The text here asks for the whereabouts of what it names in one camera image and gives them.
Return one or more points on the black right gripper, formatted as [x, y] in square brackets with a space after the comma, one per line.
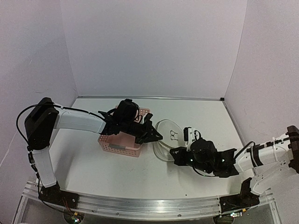
[180, 160]

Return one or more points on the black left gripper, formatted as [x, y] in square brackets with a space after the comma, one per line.
[148, 133]

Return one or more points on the white mesh laundry bag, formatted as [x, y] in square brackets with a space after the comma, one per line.
[173, 137]

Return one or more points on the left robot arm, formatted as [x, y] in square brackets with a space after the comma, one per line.
[54, 132]

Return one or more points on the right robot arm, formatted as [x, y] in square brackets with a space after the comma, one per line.
[282, 153]

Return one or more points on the pink plastic basket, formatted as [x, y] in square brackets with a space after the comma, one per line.
[112, 140]

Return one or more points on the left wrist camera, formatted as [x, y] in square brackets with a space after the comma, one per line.
[147, 117]

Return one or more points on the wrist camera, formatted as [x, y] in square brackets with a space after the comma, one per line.
[147, 117]
[190, 136]

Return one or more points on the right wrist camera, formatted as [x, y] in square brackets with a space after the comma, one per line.
[190, 136]

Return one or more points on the aluminium back table rail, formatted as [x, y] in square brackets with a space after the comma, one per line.
[152, 97]

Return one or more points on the aluminium front table rail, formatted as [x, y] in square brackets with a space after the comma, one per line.
[148, 209]

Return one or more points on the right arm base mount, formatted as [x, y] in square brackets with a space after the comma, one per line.
[242, 200]

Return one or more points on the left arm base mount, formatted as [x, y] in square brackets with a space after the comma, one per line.
[54, 195]

